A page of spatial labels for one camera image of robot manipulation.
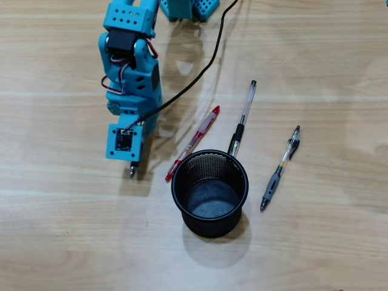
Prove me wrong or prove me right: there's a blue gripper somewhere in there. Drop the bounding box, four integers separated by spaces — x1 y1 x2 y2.
105 87 161 147

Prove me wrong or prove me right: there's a red white grip pen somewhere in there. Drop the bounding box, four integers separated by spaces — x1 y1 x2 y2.
164 105 221 183

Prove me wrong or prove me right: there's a clear capped stick pen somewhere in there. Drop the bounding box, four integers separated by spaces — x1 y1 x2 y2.
227 79 258 158

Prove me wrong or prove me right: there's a grey grip clear pen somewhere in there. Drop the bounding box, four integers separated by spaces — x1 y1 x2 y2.
259 125 301 212

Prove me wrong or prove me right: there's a black mesh pen holder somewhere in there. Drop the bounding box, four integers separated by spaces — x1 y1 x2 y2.
170 149 250 239

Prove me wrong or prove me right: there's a blue mounted camera module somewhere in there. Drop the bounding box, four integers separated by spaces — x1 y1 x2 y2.
105 122 144 161

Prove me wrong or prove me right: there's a red white black servo wire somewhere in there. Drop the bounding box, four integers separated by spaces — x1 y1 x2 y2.
101 36 159 95

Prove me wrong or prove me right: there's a black camera cable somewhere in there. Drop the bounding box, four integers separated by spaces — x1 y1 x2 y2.
125 0 241 133

